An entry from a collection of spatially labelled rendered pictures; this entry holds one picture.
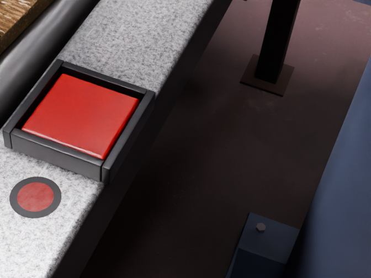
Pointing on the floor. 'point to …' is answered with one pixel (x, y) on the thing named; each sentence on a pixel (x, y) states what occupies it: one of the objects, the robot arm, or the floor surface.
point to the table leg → (273, 51)
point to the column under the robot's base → (322, 213)
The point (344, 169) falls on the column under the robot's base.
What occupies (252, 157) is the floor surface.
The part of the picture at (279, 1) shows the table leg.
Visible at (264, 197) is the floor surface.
